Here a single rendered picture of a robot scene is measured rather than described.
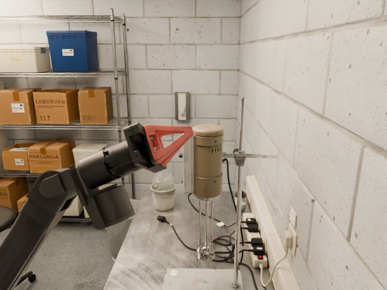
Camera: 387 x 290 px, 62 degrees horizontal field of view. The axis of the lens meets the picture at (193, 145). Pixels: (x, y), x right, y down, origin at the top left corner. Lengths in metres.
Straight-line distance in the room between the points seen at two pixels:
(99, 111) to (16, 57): 0.76
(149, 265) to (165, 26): 2.17
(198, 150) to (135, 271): 0.62
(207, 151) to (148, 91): 2.14
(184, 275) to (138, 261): 0.22
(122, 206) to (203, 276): 0.83
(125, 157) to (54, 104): 2.46
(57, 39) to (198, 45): 1.18
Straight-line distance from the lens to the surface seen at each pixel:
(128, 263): 1.45
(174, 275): 1.36
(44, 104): 3.02
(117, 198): 0.57
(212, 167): 1.02
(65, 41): 2.92
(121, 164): 0.55
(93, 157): 0.58
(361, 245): 0.75
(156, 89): 3.08
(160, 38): 3.05
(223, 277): 1.35
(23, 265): 0.65
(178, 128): 0.55
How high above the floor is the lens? 1.60
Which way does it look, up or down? 16 degrees down
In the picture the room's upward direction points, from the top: straight up
